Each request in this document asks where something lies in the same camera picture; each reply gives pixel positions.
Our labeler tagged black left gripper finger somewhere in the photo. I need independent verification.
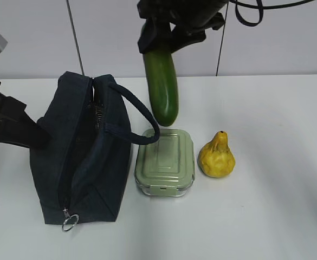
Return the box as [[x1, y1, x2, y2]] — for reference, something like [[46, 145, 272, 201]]
[[1, 112, 50, 148]]

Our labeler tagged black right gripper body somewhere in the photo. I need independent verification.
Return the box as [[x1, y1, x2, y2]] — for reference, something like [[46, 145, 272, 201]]
[[137, 1, 229, 31]]

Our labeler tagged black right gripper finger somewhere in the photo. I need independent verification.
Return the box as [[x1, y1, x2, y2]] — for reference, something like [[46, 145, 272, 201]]
[[138, 17, 171, 54], [170, 25, 206, 53]]

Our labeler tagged green cucumber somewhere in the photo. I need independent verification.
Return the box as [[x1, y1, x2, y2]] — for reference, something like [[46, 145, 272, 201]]
[[143, 48, 179, 127]]

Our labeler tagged dark navy fabric lunch bag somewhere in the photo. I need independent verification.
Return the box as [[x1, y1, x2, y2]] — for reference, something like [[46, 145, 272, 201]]
[[30, 71, 160, 225]]

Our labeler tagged yellow pear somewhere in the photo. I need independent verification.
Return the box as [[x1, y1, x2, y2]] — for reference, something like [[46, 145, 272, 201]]
[[197, 131, 236, 178]]

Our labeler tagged green lidded glass food container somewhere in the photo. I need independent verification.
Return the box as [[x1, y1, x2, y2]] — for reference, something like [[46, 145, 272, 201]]
[[134, 128, 195, 197]]

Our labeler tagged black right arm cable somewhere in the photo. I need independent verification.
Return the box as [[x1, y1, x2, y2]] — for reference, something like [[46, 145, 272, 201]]
[[228, 0, 308, 27]]

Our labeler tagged metal zipper pull ring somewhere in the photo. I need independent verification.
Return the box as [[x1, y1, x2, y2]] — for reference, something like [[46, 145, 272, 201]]
[[62, 207, 80, 232]]

